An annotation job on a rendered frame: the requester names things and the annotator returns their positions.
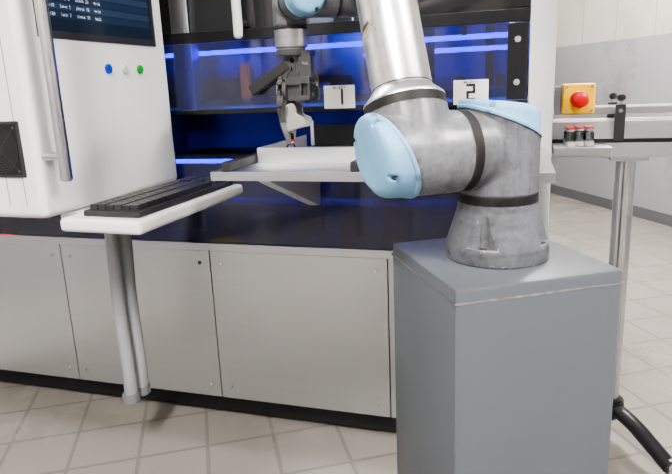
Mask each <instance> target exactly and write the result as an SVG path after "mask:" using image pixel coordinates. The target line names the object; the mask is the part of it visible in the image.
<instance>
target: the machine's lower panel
mask: <svg viewBox="0 0 672 474"><path fill-rule="evenodd" d="M132 244H133V245H132V246H133V248H132V249H133V254H134V255H133V257H134V258H133V259H134V267H135V268H134V269H135V277H136V278H135V279H136V287H137V288H136V289H137V294H138V295H137V297H138V298H137V299H138V304H139V305H138V306H139V311H140V313H139V314H140V319H141V320H140V321H141V324H142V325H141V326H142V331H143V332H142V333H143V339H144V340H143V341H144V346H145V347H144V348H145V351H146V352H145V353H146V358H147V359H146V360H147V368H148V369H147V370H148V377H149V378H148V379H149V382H150V386H151V388H156V389H164V390H172V391H180V392H189V393H197V394H205V395H213V396H221V397H222V396H223V397H229V398H237V399H245V400H253V401H261V402H270V403H278V404H286V405H294V406H302V407H310V408H318V409H326V410H334V411H343V412H351V413H359V414H367V415H375V416H383V417H391V416H392V418H396V380H395V329H394V278H393V256H392V255H391V253H393V250H384V249H359V248H334V247H310V246H285V245H260V244H235V243H210V242H186V241H161V240H136V239H132ZM105 245H106V244H105V238H87V237H62V236H37V235H12V234H0V369H2V370H10V371H18V372H26V373H34V374H43V375H51V376H59V377H67V378H75V379H83V380H91V381H99V382H107V383H116V384H123V377H122V376H123V375H122V370H121V369H122V368H121V362H120V361H121V360H120V355H119V350H118V349H119V348H118V342H117V337H116V336H117V335H116V329H115V328H116V327H115V324H114V323H115V322H114V319H113V318H114V316H113V315H114V314H113V311H112V310H113V309H112V307H113V306H112V303H111V302H112V301H111V293H110V285H109V284H110V283H109V275H108V274H109V273H108V267H107V266H108V265H107V263H108V262H107V257H106V256H107V254H106V253H107V252H106V249H105V248H106V246H105ZM388 278H389V297H388ZM389 324H390V343H389ZM390 370H391V389H390Z"/></svg>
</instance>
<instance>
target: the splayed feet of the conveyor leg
mask: <svg viewBox="0 0 672 474"><path fill-rule="evenodd" d="M615 419H617V420H618V421H619V422H620V423H621V424H622V425H624V426H625V427H626V428H627V429H628V430H629V431H630V433H631V434H632V435H633V436H634V437H635V438H636V439H637V441H638V442H639V443H640V444H641V445H642V447H643V448H644V449H645V450H646V452H647V453H648V454H649V455H650V456H651V458H652V459H653V460H654V461H655V462H656V464H657V465H658V466H659V467H660V468H661V470H662V471H663V472H665V474H672V456H671V455H670V454H669V453H668V452H667V450H666V449H665V448H664V447H663V446H662V445H661V444H660V442H659V441H658V440H657V439H656V438H655V437H654V435H653V434H652V433H651V432H650V431H649V430H648V428H647V427H646V426H645V425H644V424H643V423H642V422H641V421H640V420H639V419H638V418H637V417H636V416H635V415H633V414H632V413H631V412H630V411H629V410H628V409H626V408H625V407H624V399H623V397H622V396H620V395H619V398H618V400H615V401H613V407H612V420H615Z"/></svg>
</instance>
